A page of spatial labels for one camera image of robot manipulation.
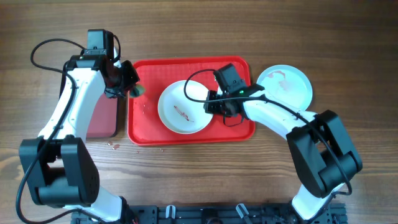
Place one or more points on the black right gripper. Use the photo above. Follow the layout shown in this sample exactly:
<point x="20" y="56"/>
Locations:
<point x="211" y="108"/>

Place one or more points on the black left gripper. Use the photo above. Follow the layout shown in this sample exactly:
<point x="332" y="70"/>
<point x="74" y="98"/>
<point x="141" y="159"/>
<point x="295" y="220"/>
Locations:
<point x="134" y="79"/>

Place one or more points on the green yellow sponge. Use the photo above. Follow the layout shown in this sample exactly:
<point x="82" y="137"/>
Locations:
<point x="137" y="91"/>

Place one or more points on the white plate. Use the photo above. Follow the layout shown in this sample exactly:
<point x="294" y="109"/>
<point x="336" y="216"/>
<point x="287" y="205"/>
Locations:
<point x="178" y="113"/>

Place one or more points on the light blue plate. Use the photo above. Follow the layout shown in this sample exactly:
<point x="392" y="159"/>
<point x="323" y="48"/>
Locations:
<point x="287" y="84"/>

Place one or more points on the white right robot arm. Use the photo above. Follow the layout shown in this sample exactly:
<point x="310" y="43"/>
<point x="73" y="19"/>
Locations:
<point x="323" y="153"/>

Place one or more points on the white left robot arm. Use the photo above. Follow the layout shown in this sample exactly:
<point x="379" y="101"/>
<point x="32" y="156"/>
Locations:
<point x="58" y="169"/>

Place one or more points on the black tray with water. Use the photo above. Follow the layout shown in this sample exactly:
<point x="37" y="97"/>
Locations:
<point x="102" y="115"/>

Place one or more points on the red plastic tray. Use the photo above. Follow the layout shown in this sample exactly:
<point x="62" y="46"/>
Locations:
<point x="144" y="126"/>

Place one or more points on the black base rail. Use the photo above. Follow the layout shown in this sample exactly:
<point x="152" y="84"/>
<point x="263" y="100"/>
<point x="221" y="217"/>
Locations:
<point x="269" y="213"/>

